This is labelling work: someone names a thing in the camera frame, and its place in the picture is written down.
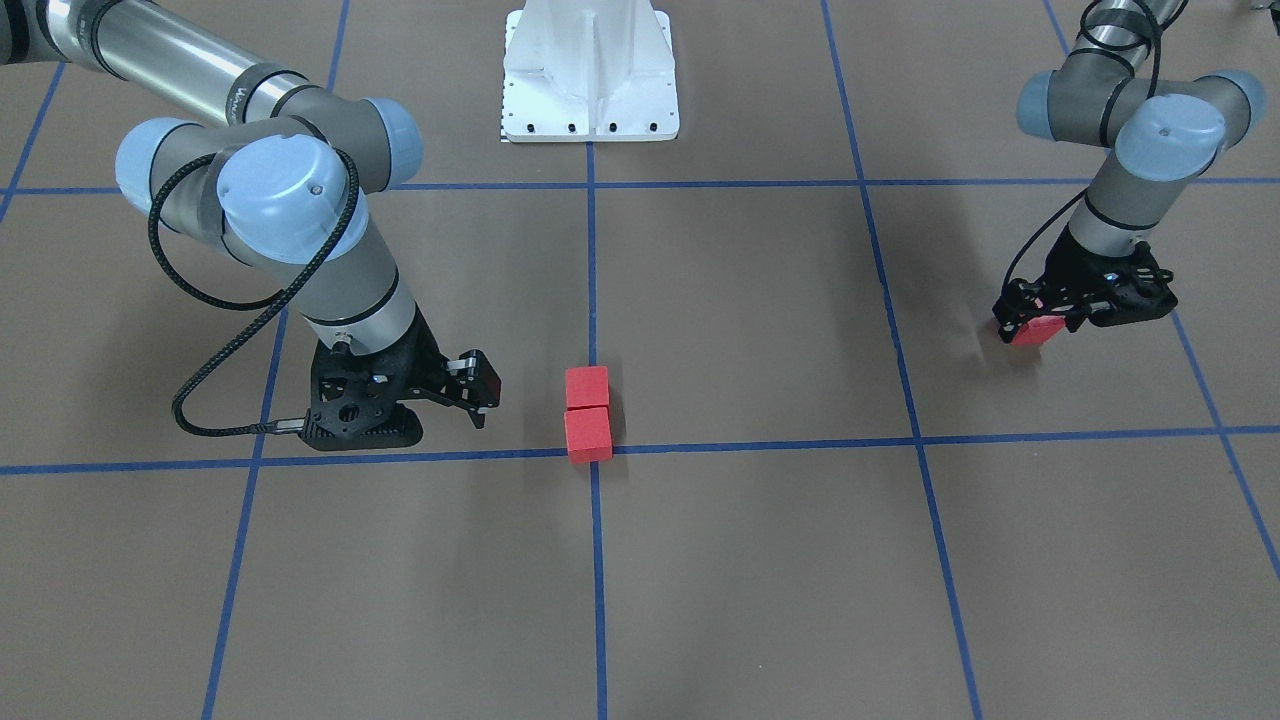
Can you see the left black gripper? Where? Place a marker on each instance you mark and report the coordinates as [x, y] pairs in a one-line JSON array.
[[1074, 262]]

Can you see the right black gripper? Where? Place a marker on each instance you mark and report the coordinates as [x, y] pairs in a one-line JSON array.
[[424, 362]]

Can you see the red block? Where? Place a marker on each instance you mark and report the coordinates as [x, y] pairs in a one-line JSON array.
[[586, 386], [1038, 331], [588, 434]]

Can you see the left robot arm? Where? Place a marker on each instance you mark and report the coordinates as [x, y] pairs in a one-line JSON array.
[[1160, 134]]

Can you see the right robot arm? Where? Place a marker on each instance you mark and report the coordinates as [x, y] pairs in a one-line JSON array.
[[259, 203]]

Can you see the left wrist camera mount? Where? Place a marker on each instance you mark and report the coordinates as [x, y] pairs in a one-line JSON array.
[[1131, 289]]

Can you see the white pedestal column base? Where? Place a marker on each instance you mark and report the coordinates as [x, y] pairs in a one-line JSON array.
[[589, 71]]

